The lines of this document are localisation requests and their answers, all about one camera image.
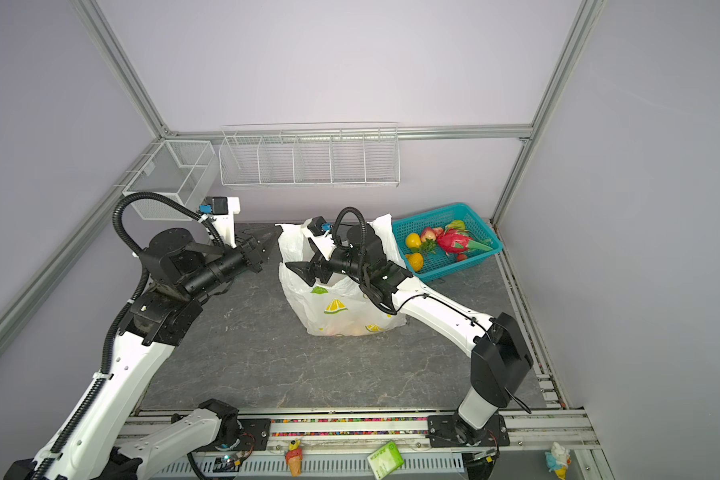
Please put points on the orange fake fruit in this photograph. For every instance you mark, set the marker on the orange fake fruit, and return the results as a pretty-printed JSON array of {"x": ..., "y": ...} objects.
[{"x": 416, "y": 261}]

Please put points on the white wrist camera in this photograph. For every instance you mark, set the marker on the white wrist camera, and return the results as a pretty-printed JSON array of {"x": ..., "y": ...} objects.
[
  {"x": 222, "y": 210},
  {"x": 317, "y": 226}
]

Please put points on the toy blue ice cream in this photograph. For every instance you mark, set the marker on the toy blue ice cream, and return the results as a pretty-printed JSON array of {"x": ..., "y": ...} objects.
[{"x": 558, "y": 460}]

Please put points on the toy ice cream cone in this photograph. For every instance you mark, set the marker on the toy ice cream cone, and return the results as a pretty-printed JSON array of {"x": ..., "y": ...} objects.
[{"x": 294, "y": 457}]

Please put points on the white wire wall shelf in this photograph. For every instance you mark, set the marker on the white wire wall shelf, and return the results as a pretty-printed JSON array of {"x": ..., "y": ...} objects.
[{"x": 310, "y": 154}]

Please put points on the yellow fake lemon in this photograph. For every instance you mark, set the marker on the yellow fake lemon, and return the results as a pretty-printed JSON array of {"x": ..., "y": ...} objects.
[{"x": 413, "y": 242}]

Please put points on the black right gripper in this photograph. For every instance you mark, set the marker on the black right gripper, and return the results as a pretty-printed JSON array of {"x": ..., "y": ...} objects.
[{"x": 310, "y": 271}]

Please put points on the teal plastic basket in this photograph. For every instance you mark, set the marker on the teal plastic basket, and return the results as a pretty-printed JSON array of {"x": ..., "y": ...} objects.
[{"x": 438, "y": 263}]

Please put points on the white mesh box basket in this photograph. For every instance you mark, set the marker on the white mesh box basket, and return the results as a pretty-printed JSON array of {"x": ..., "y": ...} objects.
[{"x": 181, "y": 170}]

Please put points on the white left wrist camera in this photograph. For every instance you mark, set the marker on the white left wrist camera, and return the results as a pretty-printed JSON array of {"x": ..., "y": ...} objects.
[{"x": 222, "y": 210}]

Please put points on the pale fake peach with leaves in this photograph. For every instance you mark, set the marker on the pale fake peach with leaves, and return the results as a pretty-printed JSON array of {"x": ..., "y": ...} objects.
[{"x": 430, "y": 235}]

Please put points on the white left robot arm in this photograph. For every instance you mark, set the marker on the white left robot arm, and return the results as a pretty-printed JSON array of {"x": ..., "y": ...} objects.
[{"x": 178, "y": 275}]

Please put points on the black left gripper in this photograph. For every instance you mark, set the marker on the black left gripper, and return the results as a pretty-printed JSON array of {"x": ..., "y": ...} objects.
[{"x": 250, "y": 250}]

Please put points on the white plastic bag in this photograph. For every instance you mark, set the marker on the white plastic bag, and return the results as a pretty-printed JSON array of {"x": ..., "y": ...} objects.
[{"x": 335, "y": 308}]

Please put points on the green white small box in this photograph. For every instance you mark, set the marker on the green white small box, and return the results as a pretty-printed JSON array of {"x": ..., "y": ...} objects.
[{"x": 385, "y": 460}]

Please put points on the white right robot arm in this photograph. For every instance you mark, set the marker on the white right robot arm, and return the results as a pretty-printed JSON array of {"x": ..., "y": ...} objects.
[{"x": 499, "y": 355}]

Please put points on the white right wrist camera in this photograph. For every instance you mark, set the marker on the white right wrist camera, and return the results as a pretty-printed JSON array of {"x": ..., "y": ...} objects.
[{"x": 317, "y": 226}]

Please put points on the red fake dragon fruit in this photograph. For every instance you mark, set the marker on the red fake dragon fruit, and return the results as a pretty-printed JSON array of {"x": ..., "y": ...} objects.
[{"x": 458, "y": 242}]

